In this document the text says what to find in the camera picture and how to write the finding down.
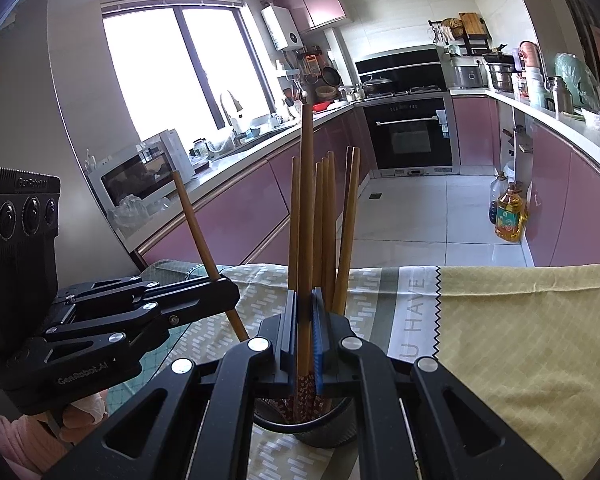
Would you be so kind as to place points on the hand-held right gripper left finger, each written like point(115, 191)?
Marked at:
point(289, 350)

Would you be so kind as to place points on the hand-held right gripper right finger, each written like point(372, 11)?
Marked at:
point(319, 350)

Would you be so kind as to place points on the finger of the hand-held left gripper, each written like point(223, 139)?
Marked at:
point(180, 317)
point(190, 291)

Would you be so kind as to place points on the red-patterned wooden chopstick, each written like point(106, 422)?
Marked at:
point(306, 210)
point(195, 230)

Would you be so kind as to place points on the black mesh holder cup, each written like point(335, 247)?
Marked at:
point(330, 430)

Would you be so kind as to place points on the bunch of wooden chopsticks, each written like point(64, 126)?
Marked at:
point(350, 220)

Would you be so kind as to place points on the person's left hand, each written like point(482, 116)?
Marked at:
point(82, 412)

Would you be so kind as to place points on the clear plastic bag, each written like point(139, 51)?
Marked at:
point(137, 212)

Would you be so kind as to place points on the pink kitchen cabinet run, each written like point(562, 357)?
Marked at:
point(240, 200)
point(570, 200)

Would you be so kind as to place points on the white microwave oven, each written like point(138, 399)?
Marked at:
point(140, 170)

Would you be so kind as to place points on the glass kettle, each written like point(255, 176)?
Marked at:
point(202, 148)

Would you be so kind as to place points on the grey refrigerator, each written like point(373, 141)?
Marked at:
point(30, 110)

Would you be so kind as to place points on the kitchen faucet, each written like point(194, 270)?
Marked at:
point(232, 110)

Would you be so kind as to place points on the printed yellow-green tablecloth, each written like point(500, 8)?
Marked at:
point(505, 335)

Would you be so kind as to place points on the kitchen window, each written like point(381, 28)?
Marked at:
point(180, 70)

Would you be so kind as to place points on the yellow cooking oil bottle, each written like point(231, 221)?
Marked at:
point(511, 215)

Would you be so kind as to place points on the built-in black oven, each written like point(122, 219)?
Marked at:
point(410, 132)

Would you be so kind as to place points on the woven bamboo basket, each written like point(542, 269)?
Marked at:
point(325, 92)

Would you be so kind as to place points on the hanging frying pan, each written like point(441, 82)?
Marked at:
point(331, 76)

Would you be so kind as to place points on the wok with lid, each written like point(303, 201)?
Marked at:
point(376, 86)

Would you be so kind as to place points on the white gas water heater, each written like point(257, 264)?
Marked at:
point(281, 27)

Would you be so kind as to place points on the black range hood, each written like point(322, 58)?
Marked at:
point(400, 66)

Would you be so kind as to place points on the silver rice cooker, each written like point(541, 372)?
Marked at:
point(470, 77)

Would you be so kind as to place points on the stainless steel stock pot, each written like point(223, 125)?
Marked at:
point(502, 74)

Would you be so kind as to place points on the steel thermos flask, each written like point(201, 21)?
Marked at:
point(561, 96)

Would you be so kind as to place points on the wooden cutting board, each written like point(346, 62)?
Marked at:
point(471, 24)

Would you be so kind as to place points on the pink kettle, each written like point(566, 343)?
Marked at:
point(531, 56)

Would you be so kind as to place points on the green covered appliance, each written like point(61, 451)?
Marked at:
point(577, 80)

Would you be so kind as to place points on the pink wall cabinet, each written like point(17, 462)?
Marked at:
point(315, 2)

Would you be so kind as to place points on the black wall rack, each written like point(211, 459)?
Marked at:
point(460, 40)

